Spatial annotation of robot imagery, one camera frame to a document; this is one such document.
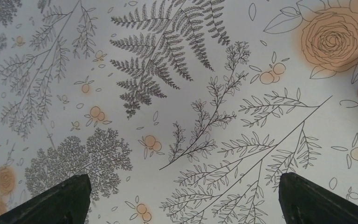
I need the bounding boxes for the floral table mat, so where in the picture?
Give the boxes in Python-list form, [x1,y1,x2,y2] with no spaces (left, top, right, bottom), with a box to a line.
[0,0,358,224]

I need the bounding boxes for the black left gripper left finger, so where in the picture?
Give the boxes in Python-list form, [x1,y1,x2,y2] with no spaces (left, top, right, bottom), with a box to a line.
[0,174,92,224]

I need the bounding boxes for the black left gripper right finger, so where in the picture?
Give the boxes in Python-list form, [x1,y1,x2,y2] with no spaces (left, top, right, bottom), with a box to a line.
[279,172,358,224]

